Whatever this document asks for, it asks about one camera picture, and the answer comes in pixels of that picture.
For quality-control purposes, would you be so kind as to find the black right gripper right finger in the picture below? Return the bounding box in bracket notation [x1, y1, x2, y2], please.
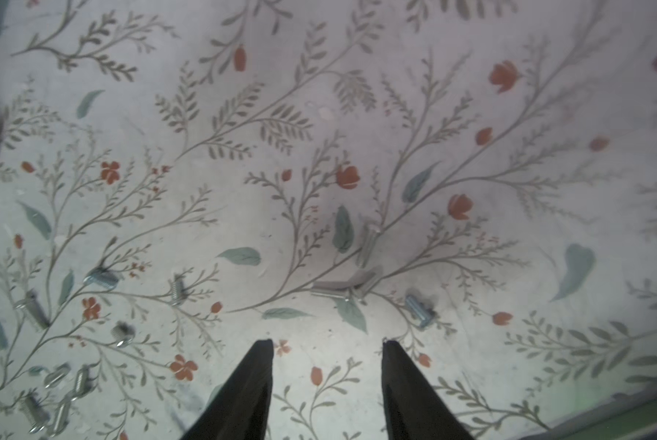
[382, 340, 471, 440]

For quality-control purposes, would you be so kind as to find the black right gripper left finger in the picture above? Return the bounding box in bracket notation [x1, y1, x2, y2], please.
[181, 339, 275, 440]

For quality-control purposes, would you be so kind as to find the silver screw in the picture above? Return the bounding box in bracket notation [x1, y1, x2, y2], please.
[83, 268, 120, 291]
[405, 293, 436, 329]
[110, 322, 135, 348]
[15, 290, 50, 330]
[44, 363, 71, 390]
[170, 274, 187, 306]
[309, 282, 352, 302]
[356, 222, 382, 269]
[19, 393, 50, 434]
[48, 396, 72, 438]
[352, 266, 383, 301]
[68, 365, 90, 401]

